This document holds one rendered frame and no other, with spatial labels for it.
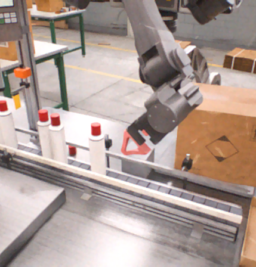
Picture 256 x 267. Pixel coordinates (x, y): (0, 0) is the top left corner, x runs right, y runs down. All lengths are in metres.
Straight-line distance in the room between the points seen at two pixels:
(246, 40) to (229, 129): 5.20
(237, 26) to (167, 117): 5.70
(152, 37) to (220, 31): 5.71
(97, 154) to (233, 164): 0.46
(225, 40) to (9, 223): 5.70
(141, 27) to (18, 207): 0.67
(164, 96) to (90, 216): 0.59
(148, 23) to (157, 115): 0.18
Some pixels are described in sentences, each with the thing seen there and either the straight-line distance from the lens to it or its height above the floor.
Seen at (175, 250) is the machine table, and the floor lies 0.83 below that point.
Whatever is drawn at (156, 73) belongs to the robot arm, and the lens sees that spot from 0.60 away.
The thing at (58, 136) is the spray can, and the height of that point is 1.02.
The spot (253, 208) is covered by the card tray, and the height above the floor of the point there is 0.83.
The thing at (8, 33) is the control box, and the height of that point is 1.32.
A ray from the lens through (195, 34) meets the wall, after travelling 6.48.
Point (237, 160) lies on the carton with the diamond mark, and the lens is 1.11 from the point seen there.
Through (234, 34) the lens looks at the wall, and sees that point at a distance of 6.24.
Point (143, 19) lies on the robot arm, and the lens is 0.63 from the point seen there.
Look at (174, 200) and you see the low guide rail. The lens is 0.97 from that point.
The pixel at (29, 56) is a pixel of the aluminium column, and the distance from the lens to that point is 1.27.
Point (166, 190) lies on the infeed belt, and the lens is 1.05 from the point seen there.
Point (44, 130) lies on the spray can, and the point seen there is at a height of 1.02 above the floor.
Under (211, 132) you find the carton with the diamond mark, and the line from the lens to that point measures 1.06.
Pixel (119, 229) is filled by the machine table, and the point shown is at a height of 0.83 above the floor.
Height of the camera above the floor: 1.55
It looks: 30 degrees down
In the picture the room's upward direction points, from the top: straight up
